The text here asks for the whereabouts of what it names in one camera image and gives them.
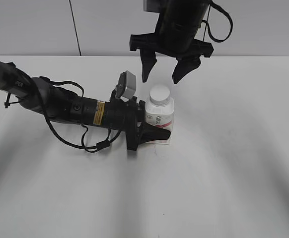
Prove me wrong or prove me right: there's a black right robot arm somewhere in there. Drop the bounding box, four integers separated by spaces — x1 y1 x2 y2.
129 0 214 84

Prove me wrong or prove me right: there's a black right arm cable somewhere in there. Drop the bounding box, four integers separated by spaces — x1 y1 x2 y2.
200 1 234 43

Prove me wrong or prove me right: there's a white bottle cap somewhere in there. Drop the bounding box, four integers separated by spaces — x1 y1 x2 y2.
149 84 170 106

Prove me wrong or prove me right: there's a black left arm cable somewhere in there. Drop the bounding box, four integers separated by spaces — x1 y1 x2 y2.
4 79 122 152

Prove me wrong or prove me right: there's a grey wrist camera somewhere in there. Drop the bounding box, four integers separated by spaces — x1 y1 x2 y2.
143 0 164 13
115 70 136 100

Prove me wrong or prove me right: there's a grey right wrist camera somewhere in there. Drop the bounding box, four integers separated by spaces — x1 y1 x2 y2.
143 0 164 13

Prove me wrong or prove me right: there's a white yili yogurt bottle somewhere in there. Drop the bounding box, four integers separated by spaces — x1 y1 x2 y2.
145 97 175 132

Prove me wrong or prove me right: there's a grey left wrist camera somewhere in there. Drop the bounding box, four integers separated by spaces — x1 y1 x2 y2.
115 70 136 100

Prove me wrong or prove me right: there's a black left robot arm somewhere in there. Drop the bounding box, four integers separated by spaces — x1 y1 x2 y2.
0 61 171 153

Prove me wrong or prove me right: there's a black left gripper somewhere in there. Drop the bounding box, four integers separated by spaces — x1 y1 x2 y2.
102 96 171 151

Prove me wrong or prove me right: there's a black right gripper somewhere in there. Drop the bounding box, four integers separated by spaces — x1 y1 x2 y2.
129 9 214 84

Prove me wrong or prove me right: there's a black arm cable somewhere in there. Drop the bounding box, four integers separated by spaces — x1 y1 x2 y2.
200 1 234 43
4 79 122 152

